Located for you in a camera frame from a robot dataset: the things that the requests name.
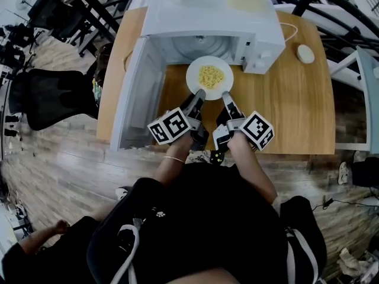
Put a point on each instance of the person's black shoe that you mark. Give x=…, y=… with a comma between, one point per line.
x=217, y=157

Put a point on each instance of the wooden table with white legs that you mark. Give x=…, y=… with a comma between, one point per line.
x=290, y=105

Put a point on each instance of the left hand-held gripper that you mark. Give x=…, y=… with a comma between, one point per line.
x=170, y=126

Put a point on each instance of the person's black top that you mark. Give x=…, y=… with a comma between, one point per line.
x=207, y=223

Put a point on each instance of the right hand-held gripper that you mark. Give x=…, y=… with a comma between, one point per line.
x=256, y=130

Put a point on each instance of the black mesh office chair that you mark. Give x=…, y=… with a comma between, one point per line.
x=56, y=16
x=53, y=99

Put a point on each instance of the black metal railing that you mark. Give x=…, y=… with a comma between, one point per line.
x=340, y=7

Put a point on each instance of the person's right forearm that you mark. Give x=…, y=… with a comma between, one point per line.
x=251, y=167

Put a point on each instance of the glass microwave turntable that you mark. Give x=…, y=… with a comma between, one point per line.
x=204, y=46

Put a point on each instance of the person's patterned trousers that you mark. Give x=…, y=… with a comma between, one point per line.
x=199, y=157

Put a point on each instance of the yellow noodle food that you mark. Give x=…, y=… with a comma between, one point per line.
x=211, y=76

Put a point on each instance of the brown bag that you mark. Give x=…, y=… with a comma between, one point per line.
x=103, y=64

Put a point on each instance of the white round plate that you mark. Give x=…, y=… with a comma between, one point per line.
x=192, y=75

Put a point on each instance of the green and yellow toy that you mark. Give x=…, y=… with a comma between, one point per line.
x=95, y=89

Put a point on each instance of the person's left forearm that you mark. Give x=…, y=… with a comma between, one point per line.
x=174, y=167

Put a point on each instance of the small white bowl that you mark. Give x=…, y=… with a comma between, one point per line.
x=305, y=53

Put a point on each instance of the pale blue table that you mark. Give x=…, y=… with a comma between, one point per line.
x=370, y=93

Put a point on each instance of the white microwave oven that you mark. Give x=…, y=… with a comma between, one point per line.
x=207, y=13

